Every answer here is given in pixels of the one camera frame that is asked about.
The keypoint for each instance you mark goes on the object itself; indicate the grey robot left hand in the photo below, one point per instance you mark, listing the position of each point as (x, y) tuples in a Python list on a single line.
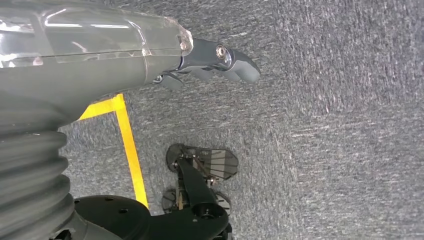
[(82, 66)]

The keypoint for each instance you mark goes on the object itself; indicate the yellow floor tape square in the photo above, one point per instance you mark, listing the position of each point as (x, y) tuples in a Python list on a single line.
[(132, 159)]

